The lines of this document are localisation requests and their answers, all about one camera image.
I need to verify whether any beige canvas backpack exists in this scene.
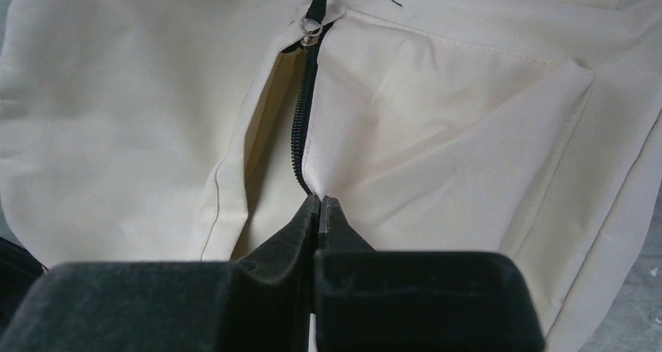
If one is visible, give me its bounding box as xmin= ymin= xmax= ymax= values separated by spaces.
xmin=1 ymin=0 xmax=661 ymax=351

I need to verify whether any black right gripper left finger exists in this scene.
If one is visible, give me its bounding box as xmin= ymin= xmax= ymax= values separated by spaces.
xmin=1 ymin=196 xmax=320 ymax=351

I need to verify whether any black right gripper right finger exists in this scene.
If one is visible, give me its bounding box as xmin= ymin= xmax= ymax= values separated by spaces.
xmin=314 ymin=197 xmax=546 ymax=351

